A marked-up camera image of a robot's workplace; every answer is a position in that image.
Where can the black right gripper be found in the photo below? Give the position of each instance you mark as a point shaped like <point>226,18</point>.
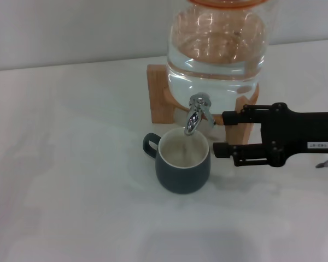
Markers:
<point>289,131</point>

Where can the chrome faucet with lever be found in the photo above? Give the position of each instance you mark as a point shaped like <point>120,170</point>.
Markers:
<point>192,120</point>

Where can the black ceramic cup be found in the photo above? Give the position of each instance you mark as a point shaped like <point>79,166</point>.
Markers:
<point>180,177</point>

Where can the clear glass water dispenser jar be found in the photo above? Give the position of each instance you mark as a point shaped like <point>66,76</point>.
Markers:
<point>216,54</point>

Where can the wooden dispenser stand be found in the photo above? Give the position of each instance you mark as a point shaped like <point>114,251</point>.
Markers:
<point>160,95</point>

